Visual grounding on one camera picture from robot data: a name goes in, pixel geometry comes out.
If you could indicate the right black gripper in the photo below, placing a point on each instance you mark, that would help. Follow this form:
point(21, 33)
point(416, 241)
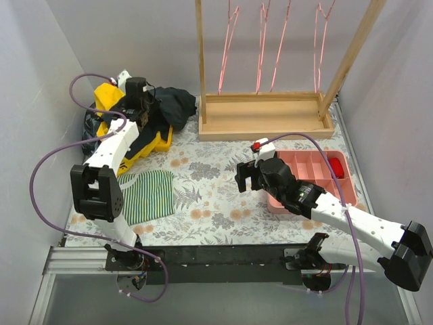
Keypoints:
point(242, 177)

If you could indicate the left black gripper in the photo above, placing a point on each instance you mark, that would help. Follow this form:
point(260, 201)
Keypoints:
point(143, 113)

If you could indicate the dark navy shorts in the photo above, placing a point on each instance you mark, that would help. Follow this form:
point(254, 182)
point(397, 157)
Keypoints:
point(173, 108)

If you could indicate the pink hanger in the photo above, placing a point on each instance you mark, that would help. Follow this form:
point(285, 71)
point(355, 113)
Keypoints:
point(232, 17)
point(318, 48)
point(283, 33)
point(264, 14)

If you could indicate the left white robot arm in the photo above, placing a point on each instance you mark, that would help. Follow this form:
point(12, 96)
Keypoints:
point(97, 194)

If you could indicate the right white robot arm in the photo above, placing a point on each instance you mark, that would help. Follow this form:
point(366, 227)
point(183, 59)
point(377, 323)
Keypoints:
point(405, 251)

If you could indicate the wooden hanger rack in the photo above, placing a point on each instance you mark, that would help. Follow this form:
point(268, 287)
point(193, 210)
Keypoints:
point(248, 116)

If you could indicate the yellow shirt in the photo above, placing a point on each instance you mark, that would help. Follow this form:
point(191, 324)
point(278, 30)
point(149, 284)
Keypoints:
point(106, 96)

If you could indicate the yellow plastic bin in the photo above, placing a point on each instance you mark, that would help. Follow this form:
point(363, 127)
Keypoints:
point(158, 144)

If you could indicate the dark patterned garment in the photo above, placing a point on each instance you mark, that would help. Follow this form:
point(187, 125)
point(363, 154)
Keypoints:
point(90, 127)

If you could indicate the pink divided tray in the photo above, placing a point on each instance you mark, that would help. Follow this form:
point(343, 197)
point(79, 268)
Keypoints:
point(310, 166)

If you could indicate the red folded cloth right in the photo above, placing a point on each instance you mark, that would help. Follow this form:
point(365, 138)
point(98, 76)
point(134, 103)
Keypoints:
point(337, 167)

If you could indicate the green white striped cloth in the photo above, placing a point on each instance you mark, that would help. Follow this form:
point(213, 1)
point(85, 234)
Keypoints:
point(147, 196)

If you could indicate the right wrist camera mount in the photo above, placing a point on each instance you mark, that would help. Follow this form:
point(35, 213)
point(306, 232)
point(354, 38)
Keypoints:
point(263, 149)

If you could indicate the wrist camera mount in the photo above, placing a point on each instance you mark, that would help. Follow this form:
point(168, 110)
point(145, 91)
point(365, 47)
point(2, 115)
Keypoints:
point(263, 149)
point(120, 80)

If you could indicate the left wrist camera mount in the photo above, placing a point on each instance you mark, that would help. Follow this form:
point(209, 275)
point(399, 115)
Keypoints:
point(120, 80)

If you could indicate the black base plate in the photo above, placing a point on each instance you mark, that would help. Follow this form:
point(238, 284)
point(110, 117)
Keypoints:
point(245, 263)

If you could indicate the aluminium frame rail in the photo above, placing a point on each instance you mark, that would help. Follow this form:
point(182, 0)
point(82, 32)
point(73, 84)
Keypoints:
point(69, 261)

